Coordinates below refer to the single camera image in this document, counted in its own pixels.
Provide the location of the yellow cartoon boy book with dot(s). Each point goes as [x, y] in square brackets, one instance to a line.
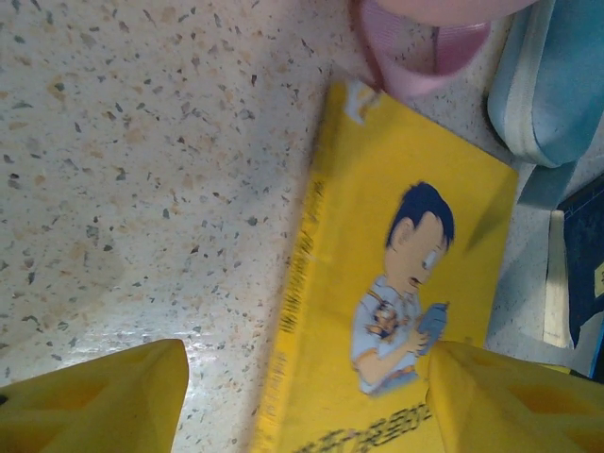
[368, 198]

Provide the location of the grey-blue pencil case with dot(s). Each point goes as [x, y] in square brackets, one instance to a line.
[557, 80]

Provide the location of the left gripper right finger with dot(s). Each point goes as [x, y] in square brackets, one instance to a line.
[519, 410]

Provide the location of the pink backpack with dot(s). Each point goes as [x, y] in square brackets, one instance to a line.
[375, 33]

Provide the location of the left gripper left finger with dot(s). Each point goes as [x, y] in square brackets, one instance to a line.
[94, 406]

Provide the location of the dark blue book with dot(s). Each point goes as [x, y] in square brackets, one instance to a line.
[587, 255]

